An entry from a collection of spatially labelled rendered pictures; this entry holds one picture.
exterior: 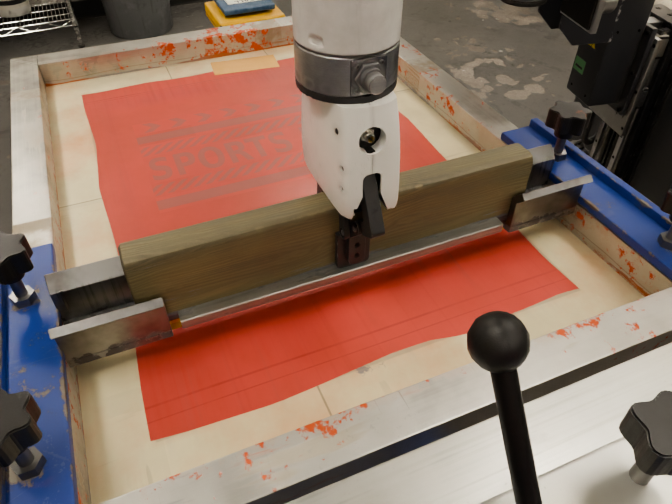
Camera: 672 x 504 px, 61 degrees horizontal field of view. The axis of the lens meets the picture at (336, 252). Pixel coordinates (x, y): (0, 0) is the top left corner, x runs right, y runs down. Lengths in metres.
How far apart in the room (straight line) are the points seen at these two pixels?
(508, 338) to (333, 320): 0.29
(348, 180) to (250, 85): 0.51
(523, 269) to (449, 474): 0.30
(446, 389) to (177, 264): 0.23
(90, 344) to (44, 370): 0.04
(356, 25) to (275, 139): 0.41
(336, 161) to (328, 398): 0.19
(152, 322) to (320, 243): 0.15
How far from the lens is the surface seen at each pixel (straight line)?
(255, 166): 0.72
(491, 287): 0.58
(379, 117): 0.41
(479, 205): 0.57
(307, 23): 0.39
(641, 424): 0.30
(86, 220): 0.69
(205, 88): 0.92
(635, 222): 0.63
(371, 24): 0.39
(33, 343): 0.51
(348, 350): 0.51
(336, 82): 0.40
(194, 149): 0.77
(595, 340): 0.51
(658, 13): 1.51
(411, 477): 0.35
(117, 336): 0.49
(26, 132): 0.81
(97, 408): 0.51
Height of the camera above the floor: 1.36
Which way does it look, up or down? 43 degrees down
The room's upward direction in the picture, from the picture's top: straight up
